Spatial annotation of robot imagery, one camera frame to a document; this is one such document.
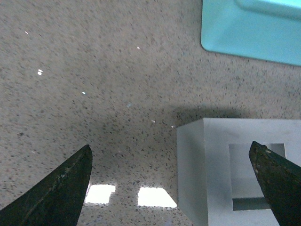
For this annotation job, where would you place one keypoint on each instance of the light blue plastic box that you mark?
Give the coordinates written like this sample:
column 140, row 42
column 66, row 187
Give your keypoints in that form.
column 263, row 29

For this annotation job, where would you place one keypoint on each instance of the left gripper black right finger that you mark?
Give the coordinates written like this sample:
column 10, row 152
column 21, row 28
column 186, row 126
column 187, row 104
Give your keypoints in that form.
column 280, row 182

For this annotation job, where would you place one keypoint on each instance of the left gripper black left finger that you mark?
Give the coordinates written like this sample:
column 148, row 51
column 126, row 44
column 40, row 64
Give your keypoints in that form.
column 57, row 199

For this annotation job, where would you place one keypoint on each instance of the gray block with square hole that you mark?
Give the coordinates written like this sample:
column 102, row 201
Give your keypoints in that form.
column 217, row 185

